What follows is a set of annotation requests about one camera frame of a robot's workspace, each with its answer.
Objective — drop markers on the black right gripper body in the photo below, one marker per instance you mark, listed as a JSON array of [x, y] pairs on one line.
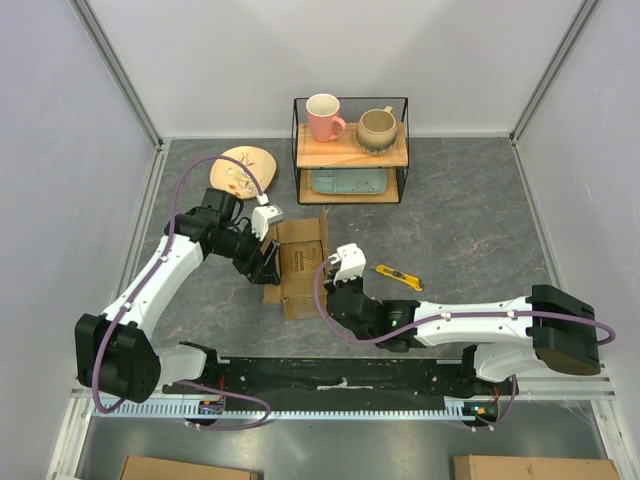
[[353, 284]]

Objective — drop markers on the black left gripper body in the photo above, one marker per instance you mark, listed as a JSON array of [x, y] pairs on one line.
[[248, 262]]

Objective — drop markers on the brown cardboard express box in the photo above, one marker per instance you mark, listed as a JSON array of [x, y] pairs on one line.
[[296, 292]]

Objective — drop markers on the yellow utility knife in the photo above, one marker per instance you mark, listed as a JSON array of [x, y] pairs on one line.
[[412, 281]]

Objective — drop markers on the kraft scouring pads package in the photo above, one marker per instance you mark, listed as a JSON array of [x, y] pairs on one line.
[[300, 257]]

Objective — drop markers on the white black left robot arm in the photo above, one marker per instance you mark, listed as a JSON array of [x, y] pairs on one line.
[[114, 354]]

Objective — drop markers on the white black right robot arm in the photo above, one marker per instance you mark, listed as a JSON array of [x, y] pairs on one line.
[[546, 328]]

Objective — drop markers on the cardboard box bottom right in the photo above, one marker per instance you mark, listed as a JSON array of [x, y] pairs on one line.
[[478, 467]]

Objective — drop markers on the cardboard box bottom left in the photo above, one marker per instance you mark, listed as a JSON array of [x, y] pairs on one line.
[[147, 468]]

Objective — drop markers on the beige plate with bird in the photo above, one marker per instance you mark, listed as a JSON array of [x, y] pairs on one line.
[[230, 177]]

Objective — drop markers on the teal rectangular ceramic tray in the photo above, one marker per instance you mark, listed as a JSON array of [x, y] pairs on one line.
[[349, 181]]

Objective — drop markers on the beige stoneware mug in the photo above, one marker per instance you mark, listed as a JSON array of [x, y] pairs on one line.
[[377, 131]]

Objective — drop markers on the pink ceramic mug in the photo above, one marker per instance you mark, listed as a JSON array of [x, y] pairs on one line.
[[324, 119]]

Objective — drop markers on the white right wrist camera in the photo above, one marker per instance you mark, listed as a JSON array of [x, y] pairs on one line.
[[349, 261]]

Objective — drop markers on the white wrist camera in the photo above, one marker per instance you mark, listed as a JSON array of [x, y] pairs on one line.
[[263, 217], [349, 261]]

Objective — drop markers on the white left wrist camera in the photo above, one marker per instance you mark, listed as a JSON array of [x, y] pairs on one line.
[[263, 217]]

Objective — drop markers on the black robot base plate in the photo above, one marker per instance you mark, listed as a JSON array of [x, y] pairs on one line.
[[350, 382]]

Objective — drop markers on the grey slotted cable duct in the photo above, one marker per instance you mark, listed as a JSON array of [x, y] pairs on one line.
[[194, 408]]

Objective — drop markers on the black wire wooden shelf rack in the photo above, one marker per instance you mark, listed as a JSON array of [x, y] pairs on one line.
[[345, 152]]

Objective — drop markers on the aluminium frame rail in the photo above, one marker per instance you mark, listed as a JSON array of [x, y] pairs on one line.
[[105, 48]]

